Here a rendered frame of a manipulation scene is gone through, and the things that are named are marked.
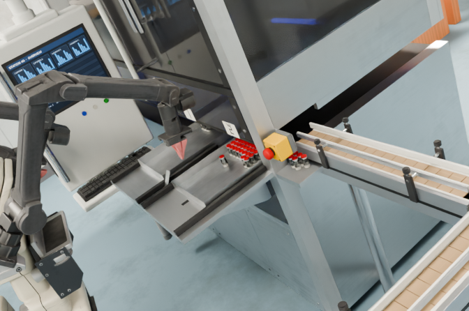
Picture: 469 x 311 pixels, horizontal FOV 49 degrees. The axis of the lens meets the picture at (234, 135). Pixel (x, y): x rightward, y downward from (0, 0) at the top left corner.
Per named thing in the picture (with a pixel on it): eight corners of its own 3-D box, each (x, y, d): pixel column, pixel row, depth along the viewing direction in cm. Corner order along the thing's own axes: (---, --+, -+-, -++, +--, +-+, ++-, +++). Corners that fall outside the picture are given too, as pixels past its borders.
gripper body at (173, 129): (193, 133, 169) (188, 112, 166) (167, 145, 165) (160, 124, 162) (184, 129, 174) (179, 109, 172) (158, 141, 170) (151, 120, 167)
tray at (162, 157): (202, 125, 237) (198, 118, 235) (231, 137, 215) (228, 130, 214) (141, 165, 224) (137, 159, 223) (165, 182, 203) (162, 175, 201)
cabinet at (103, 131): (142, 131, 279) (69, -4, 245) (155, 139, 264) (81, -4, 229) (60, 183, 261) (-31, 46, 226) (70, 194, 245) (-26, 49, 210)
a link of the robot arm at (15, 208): (-5, 226, 140) (4, 237, 137) (10, 194, 140) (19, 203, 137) (24, 227, 148) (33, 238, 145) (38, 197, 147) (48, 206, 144)
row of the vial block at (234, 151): (233, 152, 203) (229, 143, 201) (259, 164, 188) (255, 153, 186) (229, 155, 202) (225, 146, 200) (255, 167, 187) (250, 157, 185)
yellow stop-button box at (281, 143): (284, 146, 176) (278, 128, 173) (297, 150, 171) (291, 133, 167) (268, 157, 174) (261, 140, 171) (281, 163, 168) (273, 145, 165)
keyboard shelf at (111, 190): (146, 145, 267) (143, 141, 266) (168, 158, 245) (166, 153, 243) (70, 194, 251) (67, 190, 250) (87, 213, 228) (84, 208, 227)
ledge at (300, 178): (306, 156, 185) (303, 151, 184) (330, 165, 174) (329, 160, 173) (277, 178, 180) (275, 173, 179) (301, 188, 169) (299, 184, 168)
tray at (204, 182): (241, 141, 209) (238, 134, 207) (280, 156, 187) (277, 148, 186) (174, 188, 196) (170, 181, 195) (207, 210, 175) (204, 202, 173)
